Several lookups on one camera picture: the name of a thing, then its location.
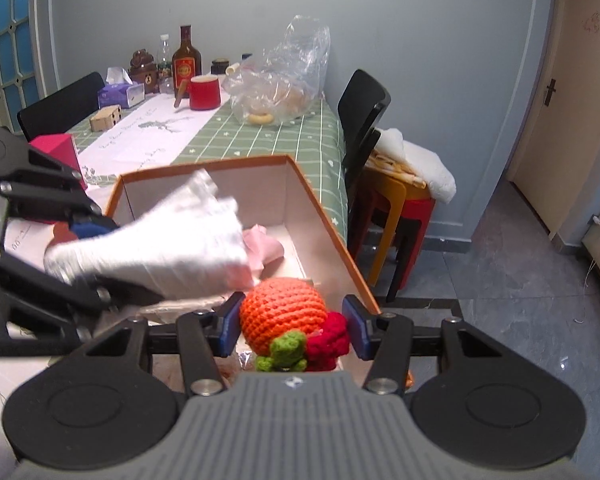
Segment orange crochet fruit toy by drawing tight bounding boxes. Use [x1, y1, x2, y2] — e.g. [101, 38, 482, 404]
[239, 278, 351, 373]

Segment white plastic bag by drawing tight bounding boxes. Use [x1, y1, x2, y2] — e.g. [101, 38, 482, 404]
[44, 170, 284, 300]

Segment orange cardboard box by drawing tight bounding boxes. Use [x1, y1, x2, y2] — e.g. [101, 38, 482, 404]
[104, 154, 414, 391]

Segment magenta cube box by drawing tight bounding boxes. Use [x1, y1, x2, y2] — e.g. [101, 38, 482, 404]
[29, 133, 82, 174]

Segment white paper table runner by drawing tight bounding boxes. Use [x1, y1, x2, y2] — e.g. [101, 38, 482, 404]
[0, 94, 215, 479]

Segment orange and red stools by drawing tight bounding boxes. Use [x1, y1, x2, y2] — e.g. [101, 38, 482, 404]
[348, 168, 436, 302]

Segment small wooden block box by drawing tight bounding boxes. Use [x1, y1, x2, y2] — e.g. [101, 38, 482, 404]
[90, 105, 122, 132]

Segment black chair far side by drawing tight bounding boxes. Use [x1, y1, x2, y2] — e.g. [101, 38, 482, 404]
[17, 72, 105, 141]

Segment black chair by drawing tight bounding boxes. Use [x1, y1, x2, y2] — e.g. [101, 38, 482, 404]
[17, 72, 105, 141]
[336, 68, 392, 212]

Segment purple tissue pack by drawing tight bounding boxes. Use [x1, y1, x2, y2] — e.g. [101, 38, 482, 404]
[97, 67, 145, 110]

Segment brown bear figurine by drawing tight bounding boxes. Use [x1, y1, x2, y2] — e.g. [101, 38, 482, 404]
[129, 49, 159, 93]

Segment blue glass door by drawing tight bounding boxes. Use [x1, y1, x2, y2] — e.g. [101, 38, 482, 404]
[0, 0, 40, 136]

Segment white cloth on stool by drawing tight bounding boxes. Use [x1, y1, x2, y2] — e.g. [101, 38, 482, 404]
[366, 128, 457, 204]

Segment clear plastic water bottle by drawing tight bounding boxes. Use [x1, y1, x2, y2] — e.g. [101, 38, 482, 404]
[157, 34, 174, 94]

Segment green checkered tablecloth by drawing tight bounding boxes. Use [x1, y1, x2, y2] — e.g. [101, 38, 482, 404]
[64, 91, 350, 246]

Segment brown liquor bottle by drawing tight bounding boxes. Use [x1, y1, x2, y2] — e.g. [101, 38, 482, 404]
[172, 25, 201, 98]

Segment dark small jar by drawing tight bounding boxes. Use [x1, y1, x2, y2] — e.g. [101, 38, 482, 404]
[210, 58, 230, 75]

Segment black chair right side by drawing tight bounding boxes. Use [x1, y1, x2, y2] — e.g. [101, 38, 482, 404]
[336, 68, 392, 212]

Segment clear plastic bag with bread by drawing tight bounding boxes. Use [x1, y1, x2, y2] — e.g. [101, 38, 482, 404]
[222, 15, 332, 126]

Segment beige door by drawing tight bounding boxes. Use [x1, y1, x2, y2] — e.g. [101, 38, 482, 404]
[507, 0, 600, 237]

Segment red mug with handle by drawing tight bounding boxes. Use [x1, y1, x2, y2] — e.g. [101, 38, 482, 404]
[174, 75, 221, 112]

